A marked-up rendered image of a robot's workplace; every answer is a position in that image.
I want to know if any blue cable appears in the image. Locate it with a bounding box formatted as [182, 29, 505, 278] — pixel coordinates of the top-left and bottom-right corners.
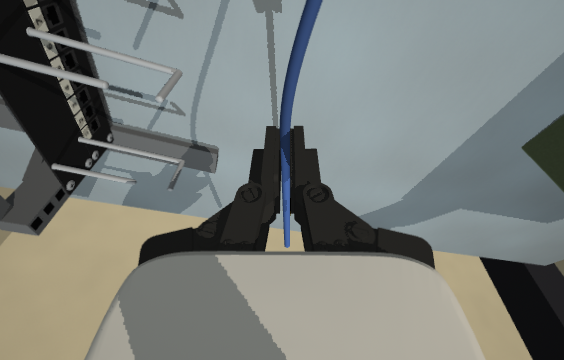
[280, 0, 323, 248]

